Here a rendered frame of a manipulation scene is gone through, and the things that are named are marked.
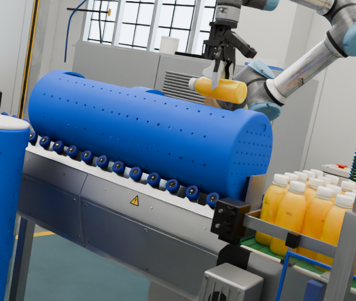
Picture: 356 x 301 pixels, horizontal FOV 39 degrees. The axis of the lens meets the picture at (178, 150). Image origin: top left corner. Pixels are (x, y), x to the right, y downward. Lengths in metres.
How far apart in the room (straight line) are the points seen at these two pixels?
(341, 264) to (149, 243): 0.73
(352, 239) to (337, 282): 0.09
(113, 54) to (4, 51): 2.83
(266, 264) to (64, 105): 0.92
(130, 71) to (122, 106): 2.44
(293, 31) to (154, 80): 1.28
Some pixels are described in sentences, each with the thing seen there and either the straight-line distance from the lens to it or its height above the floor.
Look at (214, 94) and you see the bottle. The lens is 1.54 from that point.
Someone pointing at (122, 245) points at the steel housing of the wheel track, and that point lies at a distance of 1.70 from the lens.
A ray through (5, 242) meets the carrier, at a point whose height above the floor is 0.63.
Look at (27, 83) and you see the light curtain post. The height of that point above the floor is 1.12.
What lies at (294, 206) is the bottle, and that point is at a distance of 1.27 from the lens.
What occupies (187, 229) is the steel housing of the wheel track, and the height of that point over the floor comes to 0.86.
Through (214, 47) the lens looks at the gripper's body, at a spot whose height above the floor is 1.40.
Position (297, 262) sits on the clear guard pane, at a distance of 1.19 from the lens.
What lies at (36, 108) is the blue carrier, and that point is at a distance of 1.90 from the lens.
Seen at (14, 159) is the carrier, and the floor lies 0.93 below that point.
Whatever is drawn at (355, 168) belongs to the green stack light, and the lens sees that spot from 1.00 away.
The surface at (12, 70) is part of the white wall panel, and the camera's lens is 6.93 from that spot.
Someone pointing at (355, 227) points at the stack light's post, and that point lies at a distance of 1.02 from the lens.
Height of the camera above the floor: 1.29
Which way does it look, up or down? 8 degrees down
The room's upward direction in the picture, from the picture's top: 11 degrees clockwise
